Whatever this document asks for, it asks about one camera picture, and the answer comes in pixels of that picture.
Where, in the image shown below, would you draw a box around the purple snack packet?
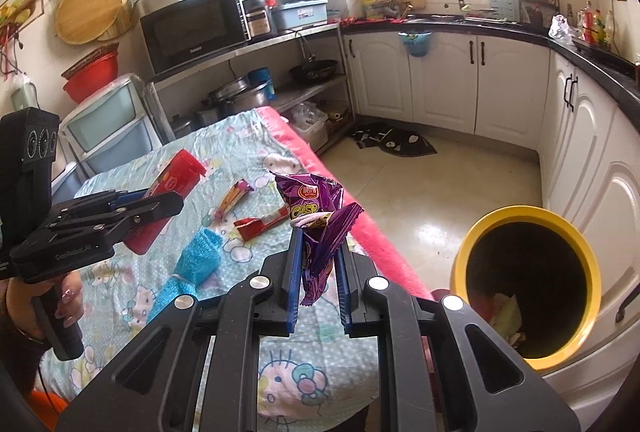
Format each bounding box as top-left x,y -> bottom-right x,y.
274,173 -> 363,307

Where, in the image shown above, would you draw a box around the red candy bar wrapper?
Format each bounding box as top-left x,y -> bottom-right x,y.
124,149 -> 205,256

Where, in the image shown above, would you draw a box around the yellow trash bin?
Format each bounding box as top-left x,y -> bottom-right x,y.
450,205 -> 602,372

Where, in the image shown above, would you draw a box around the white corner kitchen cabinets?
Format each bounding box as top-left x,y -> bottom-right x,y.
343,32 -> 639,426

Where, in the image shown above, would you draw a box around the person's left hand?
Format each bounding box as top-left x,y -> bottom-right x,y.
6,271 -> 85,341

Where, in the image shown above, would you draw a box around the red flat wrapper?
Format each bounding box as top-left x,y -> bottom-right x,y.
233,206 -> 288,241

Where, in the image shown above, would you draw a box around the blue knitted cloth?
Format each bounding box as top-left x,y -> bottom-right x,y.
146,227 -> 222,324

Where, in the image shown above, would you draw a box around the plastic drawer cabinet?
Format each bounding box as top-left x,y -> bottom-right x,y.
58,74 -> 162,178

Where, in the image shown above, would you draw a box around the cartoon print table cloth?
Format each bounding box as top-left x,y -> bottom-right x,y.
37,105 -> 434,432

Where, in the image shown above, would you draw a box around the small striped candy wrapper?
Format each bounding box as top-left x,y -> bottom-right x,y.
214,179 -> 253,221

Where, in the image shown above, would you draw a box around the dark floor mat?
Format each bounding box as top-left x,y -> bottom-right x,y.
349,121 -> 437,158

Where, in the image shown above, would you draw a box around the red plastic basin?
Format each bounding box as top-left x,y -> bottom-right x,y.
63,51 -> 118,104

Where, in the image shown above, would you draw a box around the steel cooking pot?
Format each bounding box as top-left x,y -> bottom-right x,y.
207,77 -> 274,116

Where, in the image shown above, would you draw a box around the metal shelf rack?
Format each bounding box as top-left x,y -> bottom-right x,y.
138,23 -> 355,144

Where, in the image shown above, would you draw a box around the black frying pan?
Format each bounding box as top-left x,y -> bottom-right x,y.
288,60 -> 337,84

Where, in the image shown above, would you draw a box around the black microwave oven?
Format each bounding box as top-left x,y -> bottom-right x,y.
138,0 -> 248,77

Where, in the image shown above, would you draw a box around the round woven bamboo tray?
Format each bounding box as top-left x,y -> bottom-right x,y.
54,0 -> 122,46

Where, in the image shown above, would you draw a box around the blue hanging basket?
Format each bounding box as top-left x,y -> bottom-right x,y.
398,32 -> 432,59

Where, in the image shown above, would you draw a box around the blue plastic storage box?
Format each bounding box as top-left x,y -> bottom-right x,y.
271,0 -> 328,33

